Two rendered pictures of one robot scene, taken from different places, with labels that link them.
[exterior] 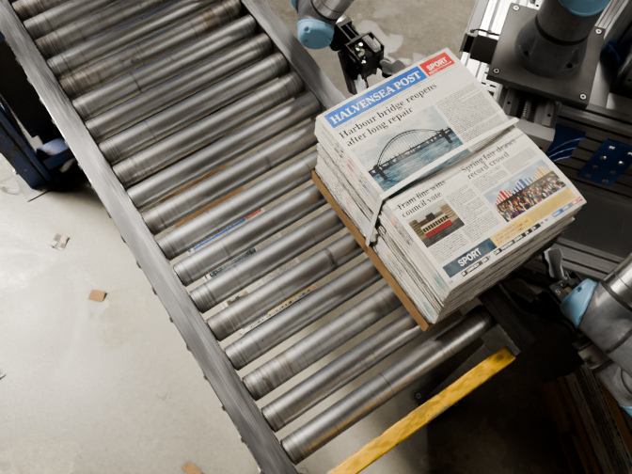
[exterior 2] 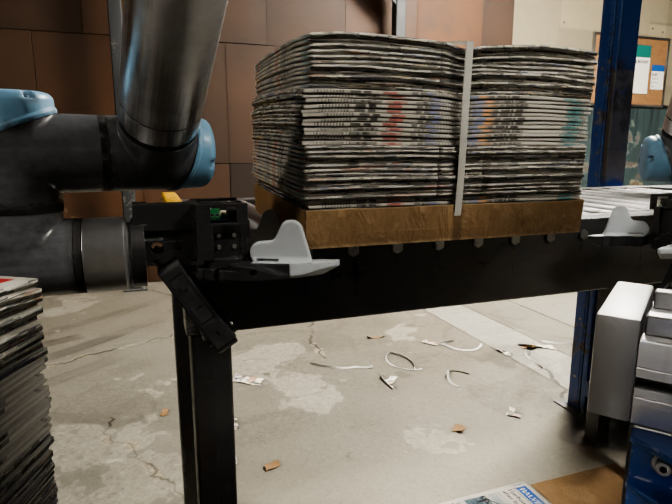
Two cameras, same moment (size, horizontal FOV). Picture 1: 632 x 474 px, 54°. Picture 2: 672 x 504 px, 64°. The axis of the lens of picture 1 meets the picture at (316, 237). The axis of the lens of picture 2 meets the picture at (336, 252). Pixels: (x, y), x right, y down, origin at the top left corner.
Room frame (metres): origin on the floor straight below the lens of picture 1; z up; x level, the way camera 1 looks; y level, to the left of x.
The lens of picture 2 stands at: (0.65, -0.97, 0.91)
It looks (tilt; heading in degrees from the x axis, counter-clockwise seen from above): 11 degrees down; 106
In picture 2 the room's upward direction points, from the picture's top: straight up
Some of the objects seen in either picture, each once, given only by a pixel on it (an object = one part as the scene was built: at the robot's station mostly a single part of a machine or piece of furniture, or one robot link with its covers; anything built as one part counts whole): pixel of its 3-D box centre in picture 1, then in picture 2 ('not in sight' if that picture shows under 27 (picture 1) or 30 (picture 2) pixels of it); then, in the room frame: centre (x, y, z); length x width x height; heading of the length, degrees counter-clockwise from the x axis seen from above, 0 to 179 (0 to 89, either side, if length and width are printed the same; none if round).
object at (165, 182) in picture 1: (227, 150); not in sight; (0.69, 0.20, 0.77); 0.47 x 0.05 x 0.05; 126
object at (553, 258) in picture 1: (554, 257); (294, 247); (0.46, -0.46, 0.81); 0.09 x 0.03 x 0.06; 9
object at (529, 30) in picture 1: (556, 35); not in sight; (0.95, -0.50, 0.87); 0.15 x 0.15 x 0.10
